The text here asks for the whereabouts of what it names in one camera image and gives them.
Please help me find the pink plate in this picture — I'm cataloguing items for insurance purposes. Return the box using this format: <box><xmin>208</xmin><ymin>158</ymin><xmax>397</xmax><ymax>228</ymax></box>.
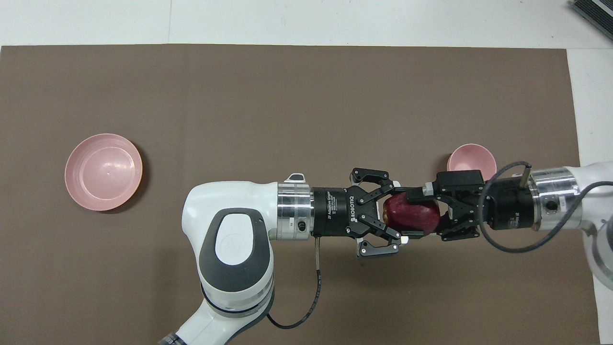
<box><xmin>65</xmin><ymin>133</ymin><xmax>143</xmax><ymax>212</ymax></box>

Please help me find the grey ribbed device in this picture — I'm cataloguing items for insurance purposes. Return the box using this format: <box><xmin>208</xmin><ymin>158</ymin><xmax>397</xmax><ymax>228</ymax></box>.
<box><xmin>568</xmin><ymin>0</ymin><xmax>613</xmax><ymax>42</ymax></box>

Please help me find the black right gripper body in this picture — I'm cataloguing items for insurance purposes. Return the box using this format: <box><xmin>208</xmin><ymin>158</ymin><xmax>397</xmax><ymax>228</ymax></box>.
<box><xmin>480</xmin><ymin>177</ymin><xmax>535</xmax><ymax>232</ymax></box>

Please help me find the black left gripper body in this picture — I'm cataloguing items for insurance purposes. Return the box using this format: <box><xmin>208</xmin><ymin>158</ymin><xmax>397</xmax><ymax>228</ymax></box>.
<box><xmin>311</xmin><ymin>184</ymin><xmax>370</xmax><ymax>239</ymax></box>

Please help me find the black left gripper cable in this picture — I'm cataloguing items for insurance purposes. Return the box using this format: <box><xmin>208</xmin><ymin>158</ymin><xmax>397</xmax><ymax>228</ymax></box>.
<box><xmin>265</xmin><ymin>237</ymin><xmax>323</xmax><ymax>330</ymax></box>

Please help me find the pink bowl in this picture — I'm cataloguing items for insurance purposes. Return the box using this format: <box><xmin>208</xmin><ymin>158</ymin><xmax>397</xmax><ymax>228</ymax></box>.
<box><xmin>447</xmin><ymin>143</ymin><xmax>497</xmax><ymax>183</ymax></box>

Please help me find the brown table mat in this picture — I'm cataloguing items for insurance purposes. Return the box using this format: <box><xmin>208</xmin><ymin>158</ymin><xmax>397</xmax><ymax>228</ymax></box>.
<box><xmin>0</xmin><ymin>44</ymin><xmax>601</xmax><ymax>345</ymax></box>

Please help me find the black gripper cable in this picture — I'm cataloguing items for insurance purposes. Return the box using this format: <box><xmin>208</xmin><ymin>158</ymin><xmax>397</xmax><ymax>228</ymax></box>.
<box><xmin>265</xmin><ymin>237</ymin><xmax>323</xmax><ymax>330</ymax></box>
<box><xmin>478</xmin><ymin>161</ymin><xmax>613</xmax><ymax>254</ymax></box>

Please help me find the dark red apple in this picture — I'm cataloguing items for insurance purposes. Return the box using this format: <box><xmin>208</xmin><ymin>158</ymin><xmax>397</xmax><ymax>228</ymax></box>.
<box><xmin>382</xmin><ymin>193</ymin><xmax>441</xmax><ymax>237</ymax></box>

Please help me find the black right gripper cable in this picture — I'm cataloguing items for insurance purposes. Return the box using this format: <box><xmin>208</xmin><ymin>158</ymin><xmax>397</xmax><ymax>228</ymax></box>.
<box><xmin>478</xmin><ymin>161</ymin><xmax>613</xmax><ymax>254</ymax></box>

